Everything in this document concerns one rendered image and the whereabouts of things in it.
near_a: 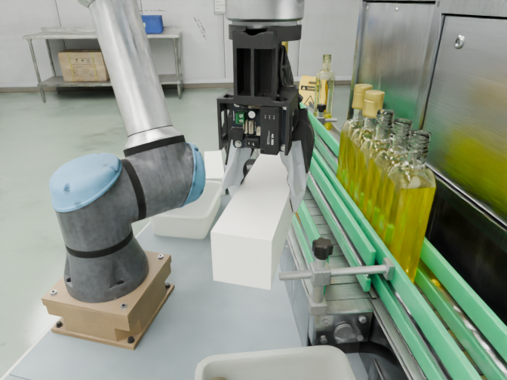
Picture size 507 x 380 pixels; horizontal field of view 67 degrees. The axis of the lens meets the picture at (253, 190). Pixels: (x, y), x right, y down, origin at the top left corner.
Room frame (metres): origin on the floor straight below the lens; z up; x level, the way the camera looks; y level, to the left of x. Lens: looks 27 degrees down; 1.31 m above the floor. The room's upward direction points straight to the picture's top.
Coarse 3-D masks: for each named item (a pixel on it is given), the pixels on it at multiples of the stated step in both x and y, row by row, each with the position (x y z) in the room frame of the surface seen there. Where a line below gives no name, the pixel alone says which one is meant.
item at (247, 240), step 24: (264, 168) 0.47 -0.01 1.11; (240, 192) 0.40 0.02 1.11; (264, 192) 0.40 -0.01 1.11; (288, 192) 0.40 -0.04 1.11; (240, 216) 0.35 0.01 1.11; (264, 216) 0.35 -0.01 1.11; (288, 216) 0.40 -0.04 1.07; (216, 240) 0.31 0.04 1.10; (240, 240) 0.31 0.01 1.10; (264, 240) 0.30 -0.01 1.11; (216, 264) 0.32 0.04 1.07; (240, 264) 0.31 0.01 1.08; (264, 264) 0.30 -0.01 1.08; (264, 288) 0.30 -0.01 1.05
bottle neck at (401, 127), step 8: (400, 120) 0.59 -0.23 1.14; (408, 120) 0.59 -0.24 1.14; (392, 128) 0.59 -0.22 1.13; (400, 128) 0.57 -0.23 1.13; (408, 128) 0.57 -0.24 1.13; (392, 136) 0.58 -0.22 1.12; (400, 136) 0.57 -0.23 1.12; (408, 136) 0.57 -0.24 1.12; (392, 144) 0.58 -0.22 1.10; (400, 144) 0.57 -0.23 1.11; (400, 152) 0.57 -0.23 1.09
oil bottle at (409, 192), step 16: (400, 176) 0.51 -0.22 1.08; (416, 176) 0.50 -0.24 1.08; (432, 176) 0.51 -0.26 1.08; (384, 192) 0.55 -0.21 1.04; (400, 192) 0.50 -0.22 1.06; (416, 192) 0.50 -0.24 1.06; (432, 192) 0.50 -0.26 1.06; (384, 208) 0.54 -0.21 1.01; (400, 208) 0.50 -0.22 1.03; (416, 208) 0.50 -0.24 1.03; (384, 224) 0.53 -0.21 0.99; (400, 224) 0.50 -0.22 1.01; (416, 224) 0.50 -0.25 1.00; (384, 240) 0.52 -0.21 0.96; (400, 240) 0.50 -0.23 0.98; (416, 240) 0.50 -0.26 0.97; (400, 256) 0.50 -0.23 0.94; (416, 256) 0.50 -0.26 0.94
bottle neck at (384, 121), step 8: (376, 112) 0.64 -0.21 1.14; (384, 112) 0.63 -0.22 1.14; (392, 112) 0.63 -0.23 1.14; (376, 120) 0.64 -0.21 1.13; (384, 120) 0.63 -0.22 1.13; (392, 120) 0.63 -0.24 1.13; (376, 128) 0.64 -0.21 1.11; (384, 128) 0.63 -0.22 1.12; (376, 136) 0.63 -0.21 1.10; (384, 136) 0.63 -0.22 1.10
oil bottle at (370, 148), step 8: (368, 144) 0.64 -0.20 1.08; (376, 144) 0.62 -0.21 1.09; (384, 144) 0.62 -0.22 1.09; (360, 152) 0.66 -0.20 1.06; (368, 152) 0.62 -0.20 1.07; (376, 152) 0.61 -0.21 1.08; (360, 160) 0.65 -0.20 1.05; (368, 160) 0.62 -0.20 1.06; (360, 168) 0.65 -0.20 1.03; (368, 168) 0.62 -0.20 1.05; (360, 176) 0.64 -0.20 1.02; (368, 176) 0.61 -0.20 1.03; (360, 184) 0.64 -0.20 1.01; (368, 184) 0.61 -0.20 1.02; (360, 192) 0.63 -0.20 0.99; (368, 192) 0.61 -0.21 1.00; (360, 200) 0.63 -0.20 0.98; (360, 208) 0.62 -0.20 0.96
